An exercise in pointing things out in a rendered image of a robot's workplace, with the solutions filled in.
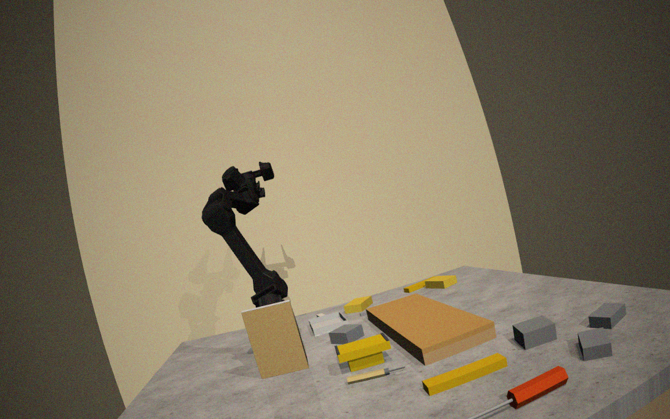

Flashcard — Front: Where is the orange rectangular panel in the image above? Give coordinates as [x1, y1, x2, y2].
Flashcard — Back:
[366, 293, 497, 365]

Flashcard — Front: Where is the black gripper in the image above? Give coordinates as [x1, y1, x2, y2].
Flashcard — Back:
[222, 162, 274, 191]

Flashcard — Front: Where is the white open rectangular tray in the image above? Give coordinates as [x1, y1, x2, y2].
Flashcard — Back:
[309, 312, 349, 337]

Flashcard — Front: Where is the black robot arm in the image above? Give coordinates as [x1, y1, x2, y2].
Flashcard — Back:
[202, 166, 288, 308]

